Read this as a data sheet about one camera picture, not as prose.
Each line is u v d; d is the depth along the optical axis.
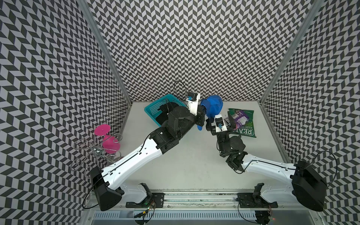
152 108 1.08
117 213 0.69
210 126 0.66
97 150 0.61
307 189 0.41
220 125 0.57
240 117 0.99
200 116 0.54
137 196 0.59
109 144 0.74
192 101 0.52
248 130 0.96
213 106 0.67
